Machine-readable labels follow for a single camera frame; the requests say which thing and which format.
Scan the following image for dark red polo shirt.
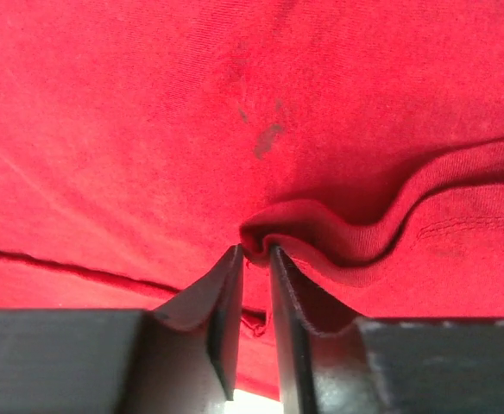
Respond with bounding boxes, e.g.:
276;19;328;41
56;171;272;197
0;1;504;398

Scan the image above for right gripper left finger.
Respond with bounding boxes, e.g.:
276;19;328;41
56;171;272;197
120;245;243;413

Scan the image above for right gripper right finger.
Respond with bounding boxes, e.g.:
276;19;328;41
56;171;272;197
270;246;381;413

